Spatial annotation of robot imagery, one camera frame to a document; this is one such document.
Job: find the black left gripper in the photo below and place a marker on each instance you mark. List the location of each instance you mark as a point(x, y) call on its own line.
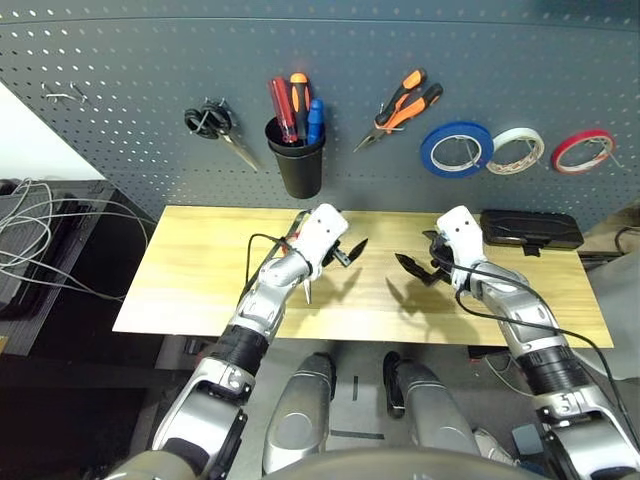
point(340, 255)

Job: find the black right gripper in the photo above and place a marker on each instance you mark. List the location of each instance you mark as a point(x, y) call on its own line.
point(441, 262)

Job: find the orange black needle-nose pliers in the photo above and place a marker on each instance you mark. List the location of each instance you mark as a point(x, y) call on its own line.
point(410, 107)

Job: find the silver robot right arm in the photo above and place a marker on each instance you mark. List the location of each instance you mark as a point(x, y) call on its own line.
point(550, 365)

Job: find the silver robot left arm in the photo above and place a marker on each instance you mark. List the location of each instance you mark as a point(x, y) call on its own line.
point(240, 345)

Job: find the dark grey metal pegboard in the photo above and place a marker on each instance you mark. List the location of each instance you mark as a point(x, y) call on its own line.
point(150, 50)

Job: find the metal pegboard hook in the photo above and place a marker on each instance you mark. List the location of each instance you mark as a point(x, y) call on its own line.
point(79, 91)
point(52, 95)

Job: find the black plastic cup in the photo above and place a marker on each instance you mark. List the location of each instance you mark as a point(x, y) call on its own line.
point(300, 175)

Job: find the blue tape roll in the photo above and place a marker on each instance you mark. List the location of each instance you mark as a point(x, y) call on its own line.
point(427, 150)

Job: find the black plastic tool case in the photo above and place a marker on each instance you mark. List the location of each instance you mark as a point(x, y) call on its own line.
point(530, 230)

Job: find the white tape roll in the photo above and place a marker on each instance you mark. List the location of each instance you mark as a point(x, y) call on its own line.
point(517, 132)

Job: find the silver robot right leg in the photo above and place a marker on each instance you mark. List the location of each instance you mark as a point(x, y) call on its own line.
point(435, 415)

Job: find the silver robot leg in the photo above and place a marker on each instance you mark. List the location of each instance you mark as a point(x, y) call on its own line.
point(300, 415)
point(435, 415)

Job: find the silver robot left leg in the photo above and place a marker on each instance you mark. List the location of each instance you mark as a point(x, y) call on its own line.
point(300, 415)

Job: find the red tape roll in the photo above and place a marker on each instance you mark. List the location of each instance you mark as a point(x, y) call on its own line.
point(585, 134)

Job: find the white bystander sneaker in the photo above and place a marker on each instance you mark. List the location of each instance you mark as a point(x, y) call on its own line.
point(487, 445)

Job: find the grey robot torso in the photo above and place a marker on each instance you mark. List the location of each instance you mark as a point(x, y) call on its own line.
point(400, 467)

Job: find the black side shelf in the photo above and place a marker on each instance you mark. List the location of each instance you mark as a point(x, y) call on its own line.
point(100, 300)

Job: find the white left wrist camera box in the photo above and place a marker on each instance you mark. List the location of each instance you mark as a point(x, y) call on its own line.
point(322, 232)

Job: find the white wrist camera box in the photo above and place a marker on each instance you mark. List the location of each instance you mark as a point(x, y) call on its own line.
point(322, 232)
point(460, 235)

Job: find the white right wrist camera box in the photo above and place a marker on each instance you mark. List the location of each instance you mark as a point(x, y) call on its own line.
point(460, 235)

